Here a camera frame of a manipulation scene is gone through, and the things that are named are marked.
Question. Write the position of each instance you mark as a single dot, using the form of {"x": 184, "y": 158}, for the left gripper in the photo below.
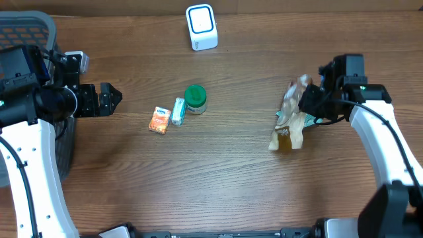
{"x": 92, "y": 107}

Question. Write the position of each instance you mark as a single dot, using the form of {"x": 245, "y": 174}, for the beige snack pouch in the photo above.
{"x": 288, "y": 132}

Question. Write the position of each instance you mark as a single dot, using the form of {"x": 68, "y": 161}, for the blue tissue pack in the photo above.
{"x": 179, "y": 110}

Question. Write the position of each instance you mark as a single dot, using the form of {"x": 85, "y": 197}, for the orange tissue pack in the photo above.
{"x": 160, "y": 120}

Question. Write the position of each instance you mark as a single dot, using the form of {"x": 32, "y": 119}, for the mint green wipes pack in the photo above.
{"x": 309, "y": 119}

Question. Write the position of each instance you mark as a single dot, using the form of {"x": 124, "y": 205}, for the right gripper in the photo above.
{"x": 308, "y": 105}

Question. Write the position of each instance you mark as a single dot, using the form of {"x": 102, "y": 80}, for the green lid jar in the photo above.
{"x": 195, "y": 99}

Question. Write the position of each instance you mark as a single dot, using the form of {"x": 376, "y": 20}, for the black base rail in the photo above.
{"x": 224, "y": 234}

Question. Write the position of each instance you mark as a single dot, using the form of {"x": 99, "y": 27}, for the white barcode scanner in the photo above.
{"x": 202, "y": 27}

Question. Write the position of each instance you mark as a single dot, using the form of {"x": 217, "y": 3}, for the grey plastic mesh basket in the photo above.
{"x": 38, "y": 28}

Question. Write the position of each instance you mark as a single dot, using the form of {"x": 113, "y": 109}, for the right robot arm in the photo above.
{"x": 395, "y": 210}

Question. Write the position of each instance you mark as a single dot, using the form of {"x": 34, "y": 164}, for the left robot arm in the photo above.
{"x": 40, "y": 88}

